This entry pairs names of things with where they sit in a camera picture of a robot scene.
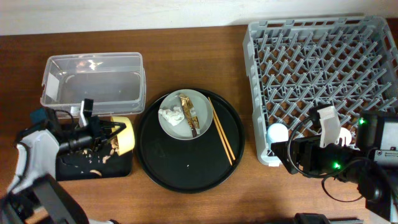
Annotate clear plastic bin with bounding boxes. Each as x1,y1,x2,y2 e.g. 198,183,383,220
40,52,146,117

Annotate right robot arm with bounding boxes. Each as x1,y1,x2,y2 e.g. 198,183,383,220
270,105,397,223

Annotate round black serving tray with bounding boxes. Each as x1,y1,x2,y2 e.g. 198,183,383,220
136,89,245,194

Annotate grey dishwasher rack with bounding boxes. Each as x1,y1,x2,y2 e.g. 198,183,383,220
243,16,397,167

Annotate white tissue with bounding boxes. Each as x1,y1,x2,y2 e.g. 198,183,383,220
158,106,185,126

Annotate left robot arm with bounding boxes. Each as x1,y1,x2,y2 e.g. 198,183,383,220
1,99,132,223

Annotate pink cup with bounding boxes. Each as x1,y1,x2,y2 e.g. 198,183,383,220
336,128,352,146

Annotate wooden chopstick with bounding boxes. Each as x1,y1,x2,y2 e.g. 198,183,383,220
208,97,233,166
216,112,236,163

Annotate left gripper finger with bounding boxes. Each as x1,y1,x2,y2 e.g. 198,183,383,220
99,120,126,128
99,126,126,146

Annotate blue cup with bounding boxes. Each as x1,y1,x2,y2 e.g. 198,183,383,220
266,123,289,144

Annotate grey plate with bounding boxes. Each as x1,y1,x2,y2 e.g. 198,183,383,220
157,89,213,140

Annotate gold snack wrapper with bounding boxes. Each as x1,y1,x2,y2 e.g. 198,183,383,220
179,93,200,138

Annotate black rectangular tray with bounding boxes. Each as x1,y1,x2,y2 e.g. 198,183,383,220
54,116,134,182

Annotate yellow bowl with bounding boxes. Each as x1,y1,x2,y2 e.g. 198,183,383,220
111,116,135,156

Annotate food scraps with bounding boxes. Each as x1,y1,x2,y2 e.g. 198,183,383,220
74,139,120,178

